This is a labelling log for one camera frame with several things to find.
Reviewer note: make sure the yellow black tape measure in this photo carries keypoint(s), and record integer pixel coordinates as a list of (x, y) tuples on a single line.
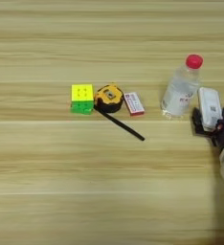
[(109, 99)]

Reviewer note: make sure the red white eraser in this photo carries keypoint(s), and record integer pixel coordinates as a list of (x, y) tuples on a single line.
[(134, 103)]

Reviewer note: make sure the yellow green puzzle cube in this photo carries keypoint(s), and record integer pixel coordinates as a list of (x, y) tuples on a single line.
[(82, 99)]

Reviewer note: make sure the clear water bottle red cap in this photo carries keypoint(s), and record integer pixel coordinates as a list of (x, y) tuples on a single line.
[(181, 92)]

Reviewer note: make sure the white rectangular device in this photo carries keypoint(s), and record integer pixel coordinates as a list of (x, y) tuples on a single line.
[(209, 108)]

